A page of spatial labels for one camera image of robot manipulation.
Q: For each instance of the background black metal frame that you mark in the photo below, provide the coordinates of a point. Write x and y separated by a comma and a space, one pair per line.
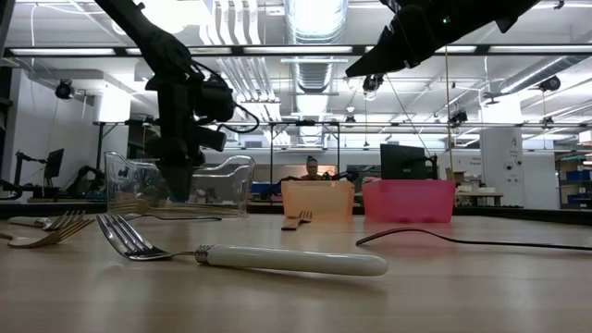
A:
305, 123

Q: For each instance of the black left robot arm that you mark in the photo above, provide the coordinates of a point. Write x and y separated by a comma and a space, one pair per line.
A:
152, 41

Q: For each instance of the small black background monitor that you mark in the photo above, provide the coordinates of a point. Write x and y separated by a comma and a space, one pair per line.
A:
54, 164

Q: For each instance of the silver ventilation duct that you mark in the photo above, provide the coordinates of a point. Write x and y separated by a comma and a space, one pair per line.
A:
314, 76

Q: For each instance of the background storage shelf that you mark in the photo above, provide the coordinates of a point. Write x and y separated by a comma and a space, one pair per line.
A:
575, 176

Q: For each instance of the person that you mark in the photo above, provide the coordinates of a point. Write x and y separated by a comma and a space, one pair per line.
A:
311, 167

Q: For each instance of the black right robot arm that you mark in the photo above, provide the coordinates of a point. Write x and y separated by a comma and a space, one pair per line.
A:
485, 9

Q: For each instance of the black computer monitor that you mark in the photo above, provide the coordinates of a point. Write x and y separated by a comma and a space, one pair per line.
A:
402, 162

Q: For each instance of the orange plastic bin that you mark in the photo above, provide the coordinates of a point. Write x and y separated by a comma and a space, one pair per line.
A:
319, 201

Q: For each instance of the black ceiling fixture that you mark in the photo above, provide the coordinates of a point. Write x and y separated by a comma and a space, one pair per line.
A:
372, 84
550, 83
64, 89
458, 118

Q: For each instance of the black overhead light beam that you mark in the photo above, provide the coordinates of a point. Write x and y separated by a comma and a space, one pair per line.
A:
483, 50

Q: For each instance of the dark metal fork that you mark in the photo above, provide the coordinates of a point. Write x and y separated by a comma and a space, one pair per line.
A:
374, 238
203, 218
293, 225

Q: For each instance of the clear plastic bin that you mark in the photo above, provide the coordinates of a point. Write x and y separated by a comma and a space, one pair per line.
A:
222, 185

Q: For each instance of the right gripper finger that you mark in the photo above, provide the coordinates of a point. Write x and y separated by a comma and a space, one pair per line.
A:
384, 60

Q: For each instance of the pink plastic bin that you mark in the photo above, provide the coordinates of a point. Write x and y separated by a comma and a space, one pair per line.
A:
407, 201

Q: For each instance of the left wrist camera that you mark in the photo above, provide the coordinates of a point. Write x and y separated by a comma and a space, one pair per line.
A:
217, 102

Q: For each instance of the background wooden table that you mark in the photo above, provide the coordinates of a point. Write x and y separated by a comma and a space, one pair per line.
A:
478, 194

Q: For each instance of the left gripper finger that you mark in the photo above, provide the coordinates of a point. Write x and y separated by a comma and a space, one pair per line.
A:
172, 178
186, 178

